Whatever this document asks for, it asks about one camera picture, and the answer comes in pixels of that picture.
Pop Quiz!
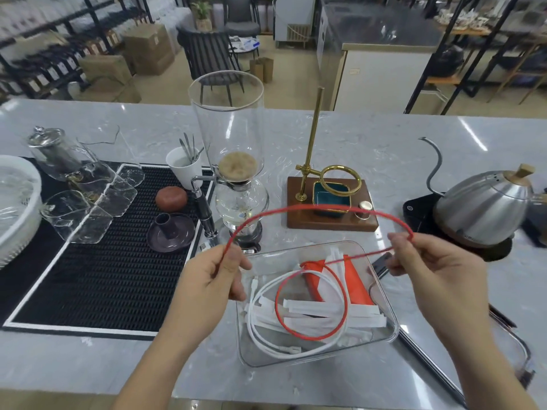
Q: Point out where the person's right hand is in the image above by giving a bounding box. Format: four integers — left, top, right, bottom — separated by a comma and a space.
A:
386, 232, 493, 342

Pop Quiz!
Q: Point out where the person's left hand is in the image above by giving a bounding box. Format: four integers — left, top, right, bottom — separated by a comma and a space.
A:
158, 243, 253, 351

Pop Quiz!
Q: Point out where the white cable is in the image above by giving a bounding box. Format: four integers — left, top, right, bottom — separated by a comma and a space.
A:
246, 268, 385, 362

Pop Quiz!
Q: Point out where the clear plastic container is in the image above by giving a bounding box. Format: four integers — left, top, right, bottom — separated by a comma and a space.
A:
232, 240, 401, 368

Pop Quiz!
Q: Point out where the red cable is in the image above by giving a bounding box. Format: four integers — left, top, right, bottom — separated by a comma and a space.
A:
213, 203, 414, 341

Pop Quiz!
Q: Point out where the clear container lid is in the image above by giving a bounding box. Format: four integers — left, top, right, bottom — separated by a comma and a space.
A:
369, 251, 535, 408

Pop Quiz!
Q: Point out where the large cardboard box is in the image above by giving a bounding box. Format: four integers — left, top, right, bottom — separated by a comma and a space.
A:
124, 23, 176, 76

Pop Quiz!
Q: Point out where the purple saucer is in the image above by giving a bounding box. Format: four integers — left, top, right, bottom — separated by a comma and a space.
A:
146, 212, 197, 253

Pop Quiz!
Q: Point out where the small purple cup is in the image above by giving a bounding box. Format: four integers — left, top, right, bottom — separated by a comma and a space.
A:
154, 212, 174, 240

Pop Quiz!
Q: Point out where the black kettle base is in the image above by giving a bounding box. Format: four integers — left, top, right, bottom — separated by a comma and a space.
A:
402, 192, 513, 262

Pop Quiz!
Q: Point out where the steel gooseneck kettle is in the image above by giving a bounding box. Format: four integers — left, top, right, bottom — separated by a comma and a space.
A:
418, 137, 547, 248

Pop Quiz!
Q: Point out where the orange tissue pack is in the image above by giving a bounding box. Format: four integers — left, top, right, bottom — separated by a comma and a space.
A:
299, 256, 377, 308

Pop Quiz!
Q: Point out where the black rubber bar mat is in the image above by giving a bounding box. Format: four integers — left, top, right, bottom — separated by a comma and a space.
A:
0, 157, 217, 341

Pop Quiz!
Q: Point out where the brown round clay lid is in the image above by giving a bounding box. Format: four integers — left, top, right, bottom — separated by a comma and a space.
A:
154, 186, 189, 211

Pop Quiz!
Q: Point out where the white ceramic cup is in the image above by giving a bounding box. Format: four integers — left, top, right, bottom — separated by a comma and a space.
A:
165, 145, 204, 192

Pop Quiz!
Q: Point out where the wooden brass pour-over stand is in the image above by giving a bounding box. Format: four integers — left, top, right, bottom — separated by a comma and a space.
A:
286, 86, 380, 233

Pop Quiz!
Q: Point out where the clear glass pitcher gold trim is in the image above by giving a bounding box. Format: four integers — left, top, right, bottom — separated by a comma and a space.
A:
64, 162, 137, 218

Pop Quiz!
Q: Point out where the tall clear glass pitcher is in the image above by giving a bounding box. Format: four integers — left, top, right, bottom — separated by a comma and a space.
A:
79, 125, 146, 192

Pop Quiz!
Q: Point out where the teal square dish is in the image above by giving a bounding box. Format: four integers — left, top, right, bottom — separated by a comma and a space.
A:
312, 181, 353, 214

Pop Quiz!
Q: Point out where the glass siphon coffee maker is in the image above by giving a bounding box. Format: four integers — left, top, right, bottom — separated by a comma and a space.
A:
187, 71, 270, 252

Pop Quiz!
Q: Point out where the white plastic basket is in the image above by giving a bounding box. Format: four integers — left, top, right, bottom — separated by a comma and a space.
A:
0, 154, 43, 269

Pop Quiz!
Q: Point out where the glass teapot with metal lid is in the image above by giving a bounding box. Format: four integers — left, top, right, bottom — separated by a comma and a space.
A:
27, 125, 99, 182

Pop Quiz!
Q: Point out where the white counter cabinet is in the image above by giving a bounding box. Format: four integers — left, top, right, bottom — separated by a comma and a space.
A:
317, 2, 445, 114

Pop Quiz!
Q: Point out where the black bag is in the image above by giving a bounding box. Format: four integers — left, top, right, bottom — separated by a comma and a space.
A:
429, 44, 464, 77

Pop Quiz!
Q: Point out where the dark slatted chair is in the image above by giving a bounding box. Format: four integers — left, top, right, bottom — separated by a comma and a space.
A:
176, 26, 245, 107

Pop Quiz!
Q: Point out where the round side table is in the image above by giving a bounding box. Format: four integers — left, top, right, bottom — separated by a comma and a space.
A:
228, 34, 260, 54

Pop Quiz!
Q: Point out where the row of dark labelled bottles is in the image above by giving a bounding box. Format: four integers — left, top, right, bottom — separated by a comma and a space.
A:
0, 27, 123, 99

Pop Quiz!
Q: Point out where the potted plant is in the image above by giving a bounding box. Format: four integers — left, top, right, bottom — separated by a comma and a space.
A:
190, 0, 214, 32

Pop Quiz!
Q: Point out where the grey cushioned chair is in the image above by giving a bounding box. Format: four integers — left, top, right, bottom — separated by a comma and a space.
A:
223, 0, 262, 39

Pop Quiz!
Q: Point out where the white appliance unit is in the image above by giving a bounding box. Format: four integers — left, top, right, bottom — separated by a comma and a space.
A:
273, 0, 317, 50

